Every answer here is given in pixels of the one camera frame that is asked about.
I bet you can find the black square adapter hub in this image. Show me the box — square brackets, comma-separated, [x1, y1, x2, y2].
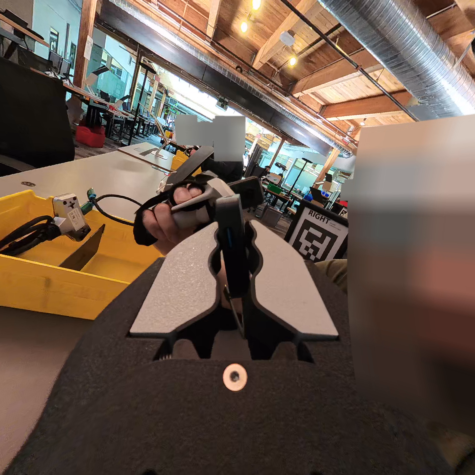
[214, 195, 250, 299]

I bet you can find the person's right hand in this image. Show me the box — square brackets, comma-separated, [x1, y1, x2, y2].
[143, 186, 203, 256]

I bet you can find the yellow plastic bin with divider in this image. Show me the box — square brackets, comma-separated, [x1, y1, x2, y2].
[0, 189, 166, 320]

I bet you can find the black adapter hub cable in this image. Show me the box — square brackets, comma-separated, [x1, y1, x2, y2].
[222, 284, 246, 339]

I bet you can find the large silver air duct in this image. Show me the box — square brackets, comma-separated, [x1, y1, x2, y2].
[317, 0, 475, 121]

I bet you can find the black bin divider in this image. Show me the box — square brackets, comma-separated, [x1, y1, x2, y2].
[59, 224, 105, 271]

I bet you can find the red plastic bin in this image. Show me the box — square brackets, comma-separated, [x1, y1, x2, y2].
[75, 124, 106, 148]

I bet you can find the wooden support post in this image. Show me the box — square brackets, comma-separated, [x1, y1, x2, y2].
[73, 0, 98, 90]

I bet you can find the white adapter box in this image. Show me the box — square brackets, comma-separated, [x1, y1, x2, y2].
[52, 194, 91, 242]

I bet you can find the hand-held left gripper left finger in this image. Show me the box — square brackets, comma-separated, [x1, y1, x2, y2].
[129, 224, 223, 340]

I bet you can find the wooden board with metal stand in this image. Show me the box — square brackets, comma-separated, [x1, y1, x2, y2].
[118, 143, 175, 161]

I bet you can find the black chair back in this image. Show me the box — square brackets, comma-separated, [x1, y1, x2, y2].
[0, 56, 76, 177]

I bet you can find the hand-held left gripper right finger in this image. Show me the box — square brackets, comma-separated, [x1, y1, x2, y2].
[245, 220, 340, 342]

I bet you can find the grey storage crate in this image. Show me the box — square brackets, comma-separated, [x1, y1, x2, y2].
[261, 206, 283, 228]

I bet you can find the black cable bundle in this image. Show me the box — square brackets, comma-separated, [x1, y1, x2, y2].
[0, 215, 62, 257]

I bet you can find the black cable with green connector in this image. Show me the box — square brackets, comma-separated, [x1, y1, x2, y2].
[82, 189, 143, 227]

